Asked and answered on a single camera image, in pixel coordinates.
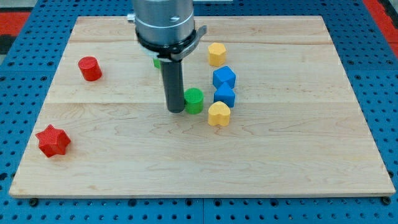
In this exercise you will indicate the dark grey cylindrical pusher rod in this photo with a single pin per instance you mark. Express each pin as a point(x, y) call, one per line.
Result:
point(172, 77)

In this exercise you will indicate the red cylinder block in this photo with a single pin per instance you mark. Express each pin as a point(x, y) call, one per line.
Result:
point(89, 68)

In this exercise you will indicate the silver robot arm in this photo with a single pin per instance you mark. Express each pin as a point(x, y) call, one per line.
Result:
point(166, 31)

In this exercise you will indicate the green star block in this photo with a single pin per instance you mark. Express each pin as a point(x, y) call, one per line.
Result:
point(156, 63)

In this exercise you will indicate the green cylinder block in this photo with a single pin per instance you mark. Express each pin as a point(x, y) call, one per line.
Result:
point(193, 100)

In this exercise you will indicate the blue cube block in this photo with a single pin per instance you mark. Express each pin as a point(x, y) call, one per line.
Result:
point(224, 75)

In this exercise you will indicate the blue triangle block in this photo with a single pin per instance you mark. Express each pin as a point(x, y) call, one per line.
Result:
point(225, 94)

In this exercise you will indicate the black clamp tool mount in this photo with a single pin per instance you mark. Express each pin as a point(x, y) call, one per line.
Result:
point(174, 52)

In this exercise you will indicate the red star block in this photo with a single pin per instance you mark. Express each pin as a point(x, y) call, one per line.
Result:
point(53, 141)

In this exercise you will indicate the yellow heart block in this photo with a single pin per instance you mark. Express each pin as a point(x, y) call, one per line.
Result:
point(219, 114)

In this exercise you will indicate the wooden board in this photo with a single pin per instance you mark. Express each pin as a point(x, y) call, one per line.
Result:
point(296, 130)

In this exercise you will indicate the yellow hexagon block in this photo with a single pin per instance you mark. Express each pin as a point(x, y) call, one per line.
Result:
point(216, 54)

